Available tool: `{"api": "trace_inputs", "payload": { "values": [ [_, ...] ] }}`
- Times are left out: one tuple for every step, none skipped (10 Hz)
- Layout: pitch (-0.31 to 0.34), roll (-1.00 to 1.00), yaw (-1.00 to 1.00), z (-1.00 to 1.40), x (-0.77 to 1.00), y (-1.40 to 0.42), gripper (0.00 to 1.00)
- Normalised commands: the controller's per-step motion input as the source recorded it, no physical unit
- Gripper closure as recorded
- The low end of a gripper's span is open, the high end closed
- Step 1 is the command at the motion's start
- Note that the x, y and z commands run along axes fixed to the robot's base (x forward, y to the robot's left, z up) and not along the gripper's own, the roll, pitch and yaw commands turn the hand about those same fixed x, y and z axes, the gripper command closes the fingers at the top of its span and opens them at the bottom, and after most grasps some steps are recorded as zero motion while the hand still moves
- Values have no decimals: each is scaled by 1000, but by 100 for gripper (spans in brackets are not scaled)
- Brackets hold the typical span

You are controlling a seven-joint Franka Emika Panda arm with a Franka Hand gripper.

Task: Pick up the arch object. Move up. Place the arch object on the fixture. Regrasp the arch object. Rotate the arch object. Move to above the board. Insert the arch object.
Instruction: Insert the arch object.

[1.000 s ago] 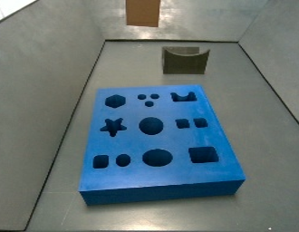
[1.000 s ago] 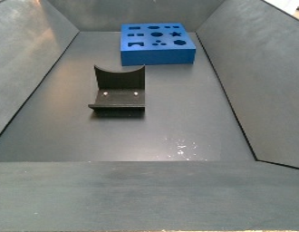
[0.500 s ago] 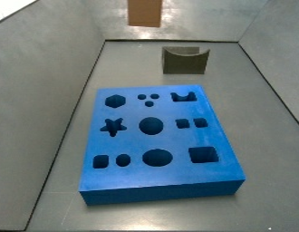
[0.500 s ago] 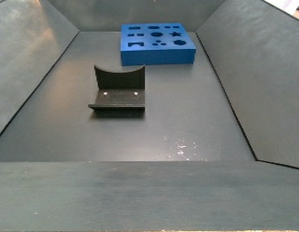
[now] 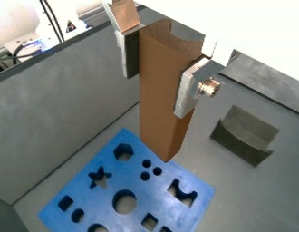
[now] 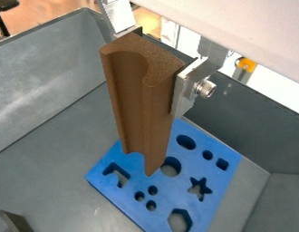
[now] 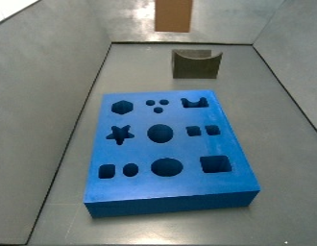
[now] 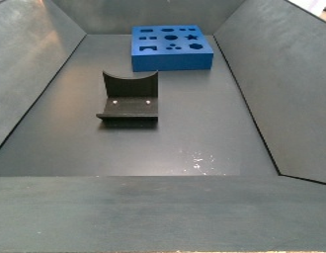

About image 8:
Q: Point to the dark grey curved fixture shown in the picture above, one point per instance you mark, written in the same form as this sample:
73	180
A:
132	97

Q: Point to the blue foam shape-sorter block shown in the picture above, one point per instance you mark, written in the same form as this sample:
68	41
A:
166	48

